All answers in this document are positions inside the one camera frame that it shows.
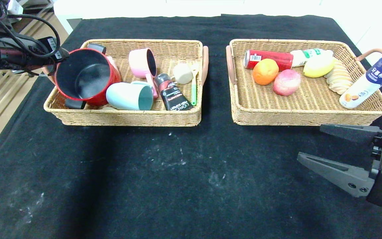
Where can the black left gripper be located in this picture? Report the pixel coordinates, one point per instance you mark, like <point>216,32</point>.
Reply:
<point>54,49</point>

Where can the red rimmed black pot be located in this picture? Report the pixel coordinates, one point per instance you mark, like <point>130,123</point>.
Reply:
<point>85,76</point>

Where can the light blue mug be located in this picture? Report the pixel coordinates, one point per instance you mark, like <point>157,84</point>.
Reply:
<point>124,96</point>

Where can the pink saucepan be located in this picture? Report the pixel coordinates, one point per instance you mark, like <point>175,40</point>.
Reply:
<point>139,64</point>

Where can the pink peach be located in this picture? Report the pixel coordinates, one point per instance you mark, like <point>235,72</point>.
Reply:
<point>287,83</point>

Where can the orange fruit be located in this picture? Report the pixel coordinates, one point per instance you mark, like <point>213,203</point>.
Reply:
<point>265,72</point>

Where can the black cosmetic tube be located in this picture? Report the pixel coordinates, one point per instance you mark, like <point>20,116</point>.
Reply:
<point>172,96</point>

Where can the rectangular wicker basket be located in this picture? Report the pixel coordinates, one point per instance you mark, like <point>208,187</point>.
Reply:
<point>277,106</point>
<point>177,114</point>

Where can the small pink bottle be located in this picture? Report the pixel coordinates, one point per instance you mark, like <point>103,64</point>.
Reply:
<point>112,63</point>

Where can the striped bread roll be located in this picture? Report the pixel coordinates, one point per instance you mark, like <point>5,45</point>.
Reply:
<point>338,81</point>

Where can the white yogurt bottle blue cap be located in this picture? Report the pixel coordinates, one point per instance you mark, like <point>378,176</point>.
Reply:
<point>366,83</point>

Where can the yellow lemon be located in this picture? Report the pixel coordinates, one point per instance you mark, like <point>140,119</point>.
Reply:
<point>318,67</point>

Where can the white bottle green label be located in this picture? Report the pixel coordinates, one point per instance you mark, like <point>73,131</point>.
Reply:
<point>302,56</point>

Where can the red drink can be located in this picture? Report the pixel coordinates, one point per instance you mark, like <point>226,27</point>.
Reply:
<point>280,58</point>

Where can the small beige cup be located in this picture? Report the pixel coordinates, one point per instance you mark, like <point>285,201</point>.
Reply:
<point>182,73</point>

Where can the grey metal shelf frame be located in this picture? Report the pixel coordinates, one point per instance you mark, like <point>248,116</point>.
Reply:
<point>35,13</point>

